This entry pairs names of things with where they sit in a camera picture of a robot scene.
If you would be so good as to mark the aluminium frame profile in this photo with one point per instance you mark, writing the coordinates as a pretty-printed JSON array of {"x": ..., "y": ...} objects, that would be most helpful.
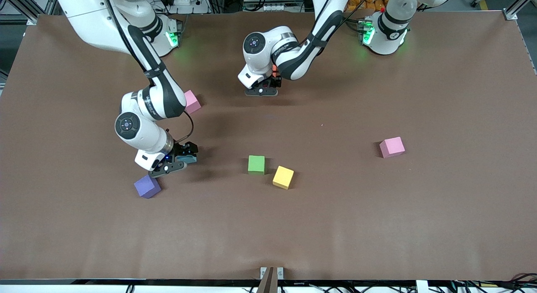
[
  {"x": 514, "y": 9},
  {"x": 19, "y": 19}
]

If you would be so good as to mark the green foam block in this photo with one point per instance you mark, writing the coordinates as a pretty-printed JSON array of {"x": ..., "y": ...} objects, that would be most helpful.
[{"x": 256, "y": 163}]

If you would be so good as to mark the white table bracket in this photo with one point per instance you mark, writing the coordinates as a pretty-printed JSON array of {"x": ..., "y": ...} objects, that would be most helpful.
[{"x": 422, "y": 286}]

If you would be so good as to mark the brown table cover mat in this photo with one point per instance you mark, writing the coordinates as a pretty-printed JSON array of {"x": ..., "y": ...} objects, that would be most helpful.
[{"x": 377, "y": 221}]

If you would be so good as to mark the blue foam block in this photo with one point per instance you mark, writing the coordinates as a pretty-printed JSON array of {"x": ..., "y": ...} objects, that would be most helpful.
[{"x": 188, "y": 160}]

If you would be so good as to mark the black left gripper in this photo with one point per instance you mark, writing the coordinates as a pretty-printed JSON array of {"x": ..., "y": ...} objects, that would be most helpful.
[{"x": 269, "y": 82}]

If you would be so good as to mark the purple foam block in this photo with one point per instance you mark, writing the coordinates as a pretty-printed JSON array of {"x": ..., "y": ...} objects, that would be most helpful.
[{"x": 147, "y": 187}]

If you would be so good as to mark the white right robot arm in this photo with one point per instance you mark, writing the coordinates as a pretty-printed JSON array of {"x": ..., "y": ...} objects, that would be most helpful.
[{"x": 138, "y": 133}]

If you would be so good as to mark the grey metal bracket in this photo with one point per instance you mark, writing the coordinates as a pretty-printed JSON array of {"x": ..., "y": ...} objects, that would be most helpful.
[
  {"x": 280, "y": 273},
  {"x": 263, "y": 272}
]

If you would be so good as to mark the orange foam block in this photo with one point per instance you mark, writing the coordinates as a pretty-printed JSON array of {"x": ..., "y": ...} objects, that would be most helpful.
[{"x": 275, "y": 70}]

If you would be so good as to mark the light pink foam block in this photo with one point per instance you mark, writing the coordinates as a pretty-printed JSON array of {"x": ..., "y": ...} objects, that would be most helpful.
[
  {"x": 392, "y": 147},
  {"x": 194, "y": 102}
]

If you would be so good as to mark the yellow foam block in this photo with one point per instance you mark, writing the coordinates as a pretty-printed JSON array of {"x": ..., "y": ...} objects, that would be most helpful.
[{"x": 283, "y": 176}]

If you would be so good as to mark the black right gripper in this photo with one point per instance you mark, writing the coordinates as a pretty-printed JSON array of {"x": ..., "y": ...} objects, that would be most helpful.
[{"x": 182, "y": 150}]

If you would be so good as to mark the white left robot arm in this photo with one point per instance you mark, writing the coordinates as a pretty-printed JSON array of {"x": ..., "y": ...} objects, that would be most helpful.
[{"x": 293, "y": 53}]

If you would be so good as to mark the pile of orange objects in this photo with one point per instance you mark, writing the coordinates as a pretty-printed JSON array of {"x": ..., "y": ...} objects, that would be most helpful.
[{"x": 369, "y": 1}]

